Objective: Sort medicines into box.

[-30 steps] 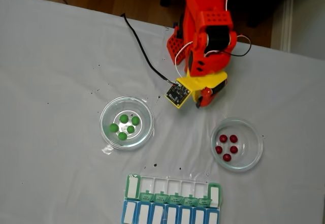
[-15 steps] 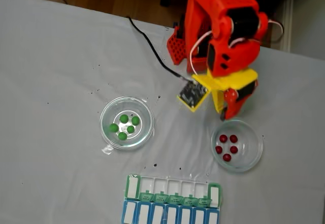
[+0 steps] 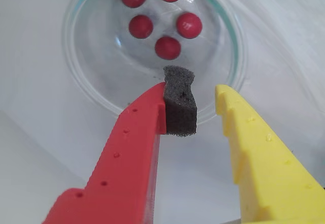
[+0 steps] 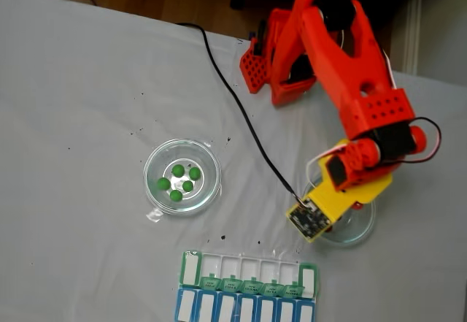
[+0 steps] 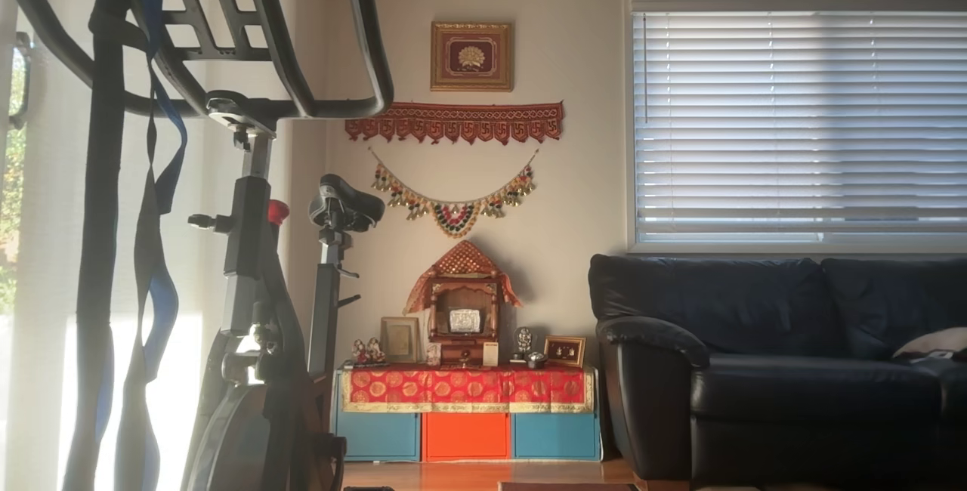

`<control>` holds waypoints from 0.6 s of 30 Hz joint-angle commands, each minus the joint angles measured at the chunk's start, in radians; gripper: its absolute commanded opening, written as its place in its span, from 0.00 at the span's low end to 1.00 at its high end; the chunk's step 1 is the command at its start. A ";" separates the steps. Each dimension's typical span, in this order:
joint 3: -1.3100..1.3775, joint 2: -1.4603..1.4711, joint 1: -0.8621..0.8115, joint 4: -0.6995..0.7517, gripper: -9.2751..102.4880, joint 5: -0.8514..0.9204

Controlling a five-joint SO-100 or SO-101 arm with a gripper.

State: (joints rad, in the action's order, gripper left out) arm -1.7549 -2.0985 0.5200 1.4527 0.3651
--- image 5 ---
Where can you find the red and gold cloth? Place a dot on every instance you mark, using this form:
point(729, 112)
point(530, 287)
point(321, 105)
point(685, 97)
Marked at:
point(464, 387)

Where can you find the gold framed wall picture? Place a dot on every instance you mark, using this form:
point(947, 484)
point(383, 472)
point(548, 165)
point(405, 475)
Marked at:
point(471, 57)

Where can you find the small glass holder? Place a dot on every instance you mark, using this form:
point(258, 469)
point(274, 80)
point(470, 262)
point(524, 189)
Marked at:
point(434, 356)

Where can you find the red embroidered wall hanging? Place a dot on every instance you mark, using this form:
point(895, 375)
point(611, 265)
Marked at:
point(453, 122)

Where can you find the small dark round bowl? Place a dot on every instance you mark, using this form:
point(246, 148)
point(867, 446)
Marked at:
point(536, 360)

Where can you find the small gold framed picture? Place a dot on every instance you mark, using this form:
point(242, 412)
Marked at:
point(564, 351)

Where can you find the small colourful figurines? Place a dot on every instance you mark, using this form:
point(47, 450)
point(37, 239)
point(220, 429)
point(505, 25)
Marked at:
point(369, 353)

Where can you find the white window blind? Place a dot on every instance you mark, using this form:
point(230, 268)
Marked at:
point(801, 121)

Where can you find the white cushion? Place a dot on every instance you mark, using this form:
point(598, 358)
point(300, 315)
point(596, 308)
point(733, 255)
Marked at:
point(937, 341)

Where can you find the black exercise bike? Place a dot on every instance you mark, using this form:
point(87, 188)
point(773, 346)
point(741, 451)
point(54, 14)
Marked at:
point(249, 234)

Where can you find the wooden shrine with red canopy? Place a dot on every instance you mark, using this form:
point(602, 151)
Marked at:
point(462, 302)

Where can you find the silver idol statue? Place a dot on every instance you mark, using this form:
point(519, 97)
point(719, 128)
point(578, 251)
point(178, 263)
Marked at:
point(523, 340)

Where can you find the white sheer curtain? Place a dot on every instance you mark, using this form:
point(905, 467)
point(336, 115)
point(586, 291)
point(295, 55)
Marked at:
point(49, 211)

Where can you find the beaded garland wall hanging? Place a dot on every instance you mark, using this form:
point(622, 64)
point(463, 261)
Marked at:
point(453, 217)

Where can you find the pale standing picture frame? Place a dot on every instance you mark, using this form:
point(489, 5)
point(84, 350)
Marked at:
point(400, 340)

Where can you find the dark floor rug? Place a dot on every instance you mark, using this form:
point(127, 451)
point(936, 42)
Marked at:
point(566, 486)

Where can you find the black leather sofa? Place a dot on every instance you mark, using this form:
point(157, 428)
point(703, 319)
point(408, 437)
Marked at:
point(755, 370)

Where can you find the small white card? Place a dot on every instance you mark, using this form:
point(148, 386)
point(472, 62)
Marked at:
point(490, 354)

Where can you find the blue and orange cabinet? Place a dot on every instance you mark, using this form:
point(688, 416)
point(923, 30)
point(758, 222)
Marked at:
point(466, 436)

